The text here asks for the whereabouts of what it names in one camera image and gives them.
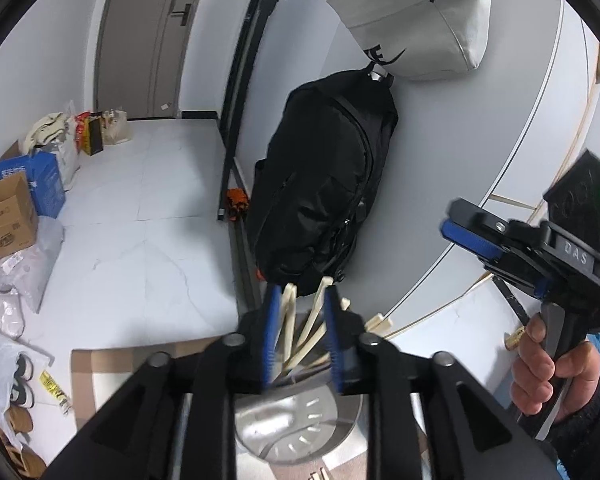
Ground orange black glove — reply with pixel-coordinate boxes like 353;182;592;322
225;187;251;221

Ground white black sneakers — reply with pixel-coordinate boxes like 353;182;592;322
9;352;37;408

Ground blue cardboard box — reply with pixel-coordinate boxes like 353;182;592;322
0;140;67;220

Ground grey door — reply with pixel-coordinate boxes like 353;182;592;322
94;0;213;121

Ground black metal bracket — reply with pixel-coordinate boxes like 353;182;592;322
491;274;530;327

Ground person's right hand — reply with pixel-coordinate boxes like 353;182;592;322
510;312;600;417

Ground beige cloth bundle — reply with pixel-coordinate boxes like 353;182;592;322
22;112;71;153

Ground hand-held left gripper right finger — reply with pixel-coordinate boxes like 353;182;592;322
324;287;558;480

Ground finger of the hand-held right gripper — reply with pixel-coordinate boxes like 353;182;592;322
441;198;553;261
475;247;553;298

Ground brown cardboard box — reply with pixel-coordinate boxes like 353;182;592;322
0;171;40;262

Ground black backpack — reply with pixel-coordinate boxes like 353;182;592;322
245;70;400;297

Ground white canvas bag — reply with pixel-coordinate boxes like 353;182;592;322
312;0;492;82

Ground beige checked mat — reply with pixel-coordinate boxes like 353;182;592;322
70;337;216;431

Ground yellow packet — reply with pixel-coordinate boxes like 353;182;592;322
39;371;73;415

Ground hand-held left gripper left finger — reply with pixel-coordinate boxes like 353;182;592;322
42;284;286;480

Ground brown slippers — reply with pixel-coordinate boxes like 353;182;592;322
2;405;48;478

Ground large white plastic bag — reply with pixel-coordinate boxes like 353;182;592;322
15;215;65;313

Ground person's right forearm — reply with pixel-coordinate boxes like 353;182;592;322
535;375;600;480

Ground beige plastic bag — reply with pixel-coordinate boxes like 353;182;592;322
101;106;132;146

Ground black yellow paper bag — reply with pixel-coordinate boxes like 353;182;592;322
75;110;105;157

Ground stainless steel utensil holder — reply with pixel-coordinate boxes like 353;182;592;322
232;310;363;466

